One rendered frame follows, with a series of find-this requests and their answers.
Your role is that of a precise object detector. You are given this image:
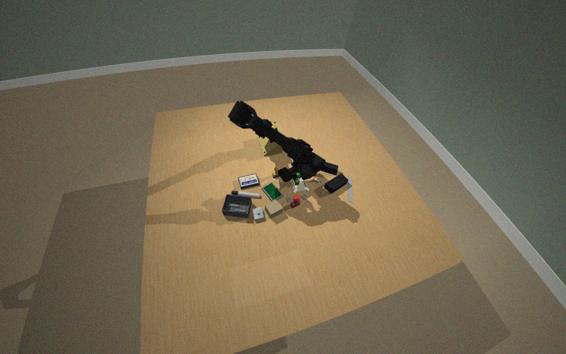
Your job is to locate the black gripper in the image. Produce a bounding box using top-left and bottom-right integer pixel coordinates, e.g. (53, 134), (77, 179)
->
(278, 160), (302, 182)

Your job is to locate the white rounded cylinder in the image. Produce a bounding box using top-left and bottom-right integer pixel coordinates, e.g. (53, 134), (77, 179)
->
(231, 190), (261, 198)

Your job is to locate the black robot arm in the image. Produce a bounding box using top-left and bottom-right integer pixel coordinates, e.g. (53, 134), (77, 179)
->
(228, 101), (326, 180)

